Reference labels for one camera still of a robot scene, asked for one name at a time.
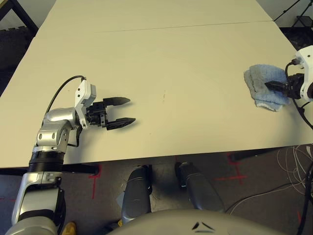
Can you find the black step stool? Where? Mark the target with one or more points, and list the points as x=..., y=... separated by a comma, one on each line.
x=304, y=21

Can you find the grey robot leg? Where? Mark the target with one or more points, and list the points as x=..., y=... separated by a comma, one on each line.
x=135, y=193
x=198, y=188

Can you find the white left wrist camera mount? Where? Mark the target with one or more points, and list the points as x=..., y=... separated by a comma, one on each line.
x=83, y=90

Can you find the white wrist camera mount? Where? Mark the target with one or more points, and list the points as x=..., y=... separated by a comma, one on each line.
x=83, y=90
x=305, y=56

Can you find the grey right robot leg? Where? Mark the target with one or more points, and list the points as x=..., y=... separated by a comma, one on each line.
x=198, y=188

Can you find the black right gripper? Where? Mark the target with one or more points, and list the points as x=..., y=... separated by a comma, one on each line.
x=294, y=85

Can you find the black table foot bar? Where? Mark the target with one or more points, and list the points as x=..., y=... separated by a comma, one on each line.
x=80, y=169
x=254, y=154

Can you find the fluffy blue rag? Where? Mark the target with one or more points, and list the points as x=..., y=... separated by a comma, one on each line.
x=259, y=80

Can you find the grey robot torso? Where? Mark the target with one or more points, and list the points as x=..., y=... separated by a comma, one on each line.
x=171, y=225

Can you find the black tripod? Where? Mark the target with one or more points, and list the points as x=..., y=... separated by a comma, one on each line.
x=286, y=11

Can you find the black foam floor mat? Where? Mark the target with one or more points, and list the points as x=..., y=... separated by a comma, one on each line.
x=12, y=49

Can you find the grey left robot leg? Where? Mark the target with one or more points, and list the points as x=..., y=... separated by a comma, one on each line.
x=135, y=193

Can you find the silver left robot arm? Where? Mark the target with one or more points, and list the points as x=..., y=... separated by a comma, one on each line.
x=56, y=117

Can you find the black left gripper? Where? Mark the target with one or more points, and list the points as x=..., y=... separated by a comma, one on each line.
x=97, y=113

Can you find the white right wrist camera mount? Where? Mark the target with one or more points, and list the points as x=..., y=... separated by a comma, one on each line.
x=305, y=56

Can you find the yellow rounded object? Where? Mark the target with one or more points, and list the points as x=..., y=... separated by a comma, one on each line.
x=70, y=228

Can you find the black metal frame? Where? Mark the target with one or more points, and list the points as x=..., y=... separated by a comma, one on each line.
x=27, y=17

